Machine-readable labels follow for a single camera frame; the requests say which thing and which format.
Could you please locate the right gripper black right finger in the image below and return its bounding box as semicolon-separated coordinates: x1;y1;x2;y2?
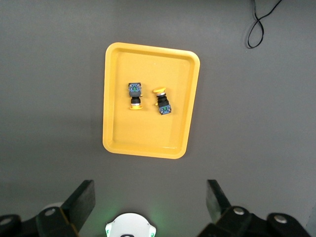
197;179;267;237

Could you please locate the thin black looped cable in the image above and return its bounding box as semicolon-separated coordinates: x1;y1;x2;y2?
247;0;283;49

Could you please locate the yellow mushroom push button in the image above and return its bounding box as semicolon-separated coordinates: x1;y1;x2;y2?
127;82;144;111
152;86;172;116

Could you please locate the yellow plastic tray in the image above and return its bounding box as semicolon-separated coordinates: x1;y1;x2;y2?
102;41;201;160

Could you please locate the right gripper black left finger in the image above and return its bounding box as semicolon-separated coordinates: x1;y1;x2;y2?
36;179;96;237

